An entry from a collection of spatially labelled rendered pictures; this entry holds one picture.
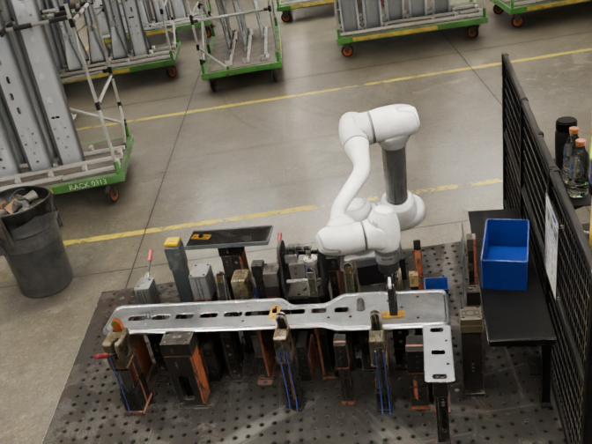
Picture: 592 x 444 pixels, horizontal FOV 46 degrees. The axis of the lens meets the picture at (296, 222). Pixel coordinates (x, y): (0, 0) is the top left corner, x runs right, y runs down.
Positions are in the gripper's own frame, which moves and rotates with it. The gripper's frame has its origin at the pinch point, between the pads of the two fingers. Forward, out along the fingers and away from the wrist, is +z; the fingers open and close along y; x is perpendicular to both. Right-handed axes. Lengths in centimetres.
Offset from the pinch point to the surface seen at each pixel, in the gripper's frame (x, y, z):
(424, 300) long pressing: 11.3, -8.1, 4.6
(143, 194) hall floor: -239, -323, 105
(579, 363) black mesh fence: 55, 46, -11
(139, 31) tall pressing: -354, -696, 43
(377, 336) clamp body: -5.3, 17.7, 0.1
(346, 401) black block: -20.1, 16.4, 31.7
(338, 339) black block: -20.1, 11.9, 5.5
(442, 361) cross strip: 16.5, 26.5, 4.5
